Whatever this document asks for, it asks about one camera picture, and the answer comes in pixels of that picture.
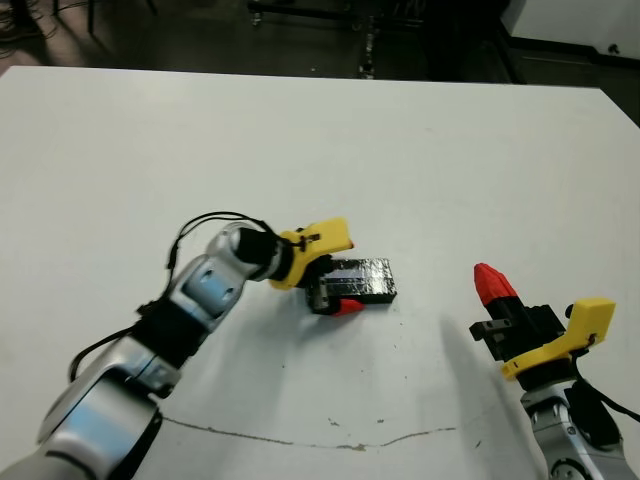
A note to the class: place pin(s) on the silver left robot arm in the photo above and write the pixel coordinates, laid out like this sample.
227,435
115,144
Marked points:
210,290

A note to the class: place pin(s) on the black camera box lid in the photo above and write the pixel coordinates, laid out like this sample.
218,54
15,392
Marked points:
370,280

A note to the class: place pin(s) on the white cabinet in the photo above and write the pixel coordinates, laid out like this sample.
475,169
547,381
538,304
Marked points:
550,15

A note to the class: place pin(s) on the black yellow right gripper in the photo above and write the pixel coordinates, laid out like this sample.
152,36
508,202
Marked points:
537,332

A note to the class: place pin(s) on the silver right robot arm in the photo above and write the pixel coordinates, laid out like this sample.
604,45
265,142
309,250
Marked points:
547,410

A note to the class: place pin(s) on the black wheeled floor frame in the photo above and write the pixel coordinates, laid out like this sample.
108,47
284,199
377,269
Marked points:
369,50

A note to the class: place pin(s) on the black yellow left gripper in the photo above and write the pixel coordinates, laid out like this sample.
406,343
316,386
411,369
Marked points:
310,240

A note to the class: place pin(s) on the thin black furniture leg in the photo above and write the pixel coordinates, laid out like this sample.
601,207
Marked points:
92,15

